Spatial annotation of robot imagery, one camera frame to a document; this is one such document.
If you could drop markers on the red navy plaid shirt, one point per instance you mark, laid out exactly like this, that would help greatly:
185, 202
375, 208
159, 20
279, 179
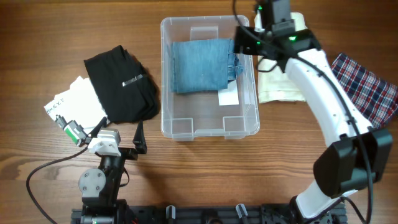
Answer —
374, 97

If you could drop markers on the clear plastic storage bin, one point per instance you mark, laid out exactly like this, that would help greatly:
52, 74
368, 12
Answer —
188, 116

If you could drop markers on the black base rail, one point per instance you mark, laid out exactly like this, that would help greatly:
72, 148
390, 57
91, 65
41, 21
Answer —
264, 214

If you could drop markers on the white printed t-shirt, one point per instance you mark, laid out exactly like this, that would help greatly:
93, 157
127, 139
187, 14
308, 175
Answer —
79, 103

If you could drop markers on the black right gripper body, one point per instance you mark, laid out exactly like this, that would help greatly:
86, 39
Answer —
254, 42

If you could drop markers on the white label in bin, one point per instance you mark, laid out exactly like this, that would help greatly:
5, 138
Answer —
230, 95

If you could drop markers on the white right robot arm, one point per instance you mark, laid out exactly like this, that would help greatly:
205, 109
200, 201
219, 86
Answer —
356, 153

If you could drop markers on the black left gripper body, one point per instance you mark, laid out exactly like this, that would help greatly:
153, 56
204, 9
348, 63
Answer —
129, 153

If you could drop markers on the black garment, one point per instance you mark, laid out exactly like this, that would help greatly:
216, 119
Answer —
125, 90

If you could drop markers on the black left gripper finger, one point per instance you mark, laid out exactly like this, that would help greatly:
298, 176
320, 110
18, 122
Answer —
96, 129
139, 138

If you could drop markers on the blue denim jeans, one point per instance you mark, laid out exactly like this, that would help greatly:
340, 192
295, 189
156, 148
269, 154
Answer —
204, 65

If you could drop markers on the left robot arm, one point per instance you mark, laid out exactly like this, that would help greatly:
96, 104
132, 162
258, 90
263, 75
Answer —
100, 186

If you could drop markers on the folded cream cloth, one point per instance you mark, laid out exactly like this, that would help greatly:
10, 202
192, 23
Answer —
275, 85

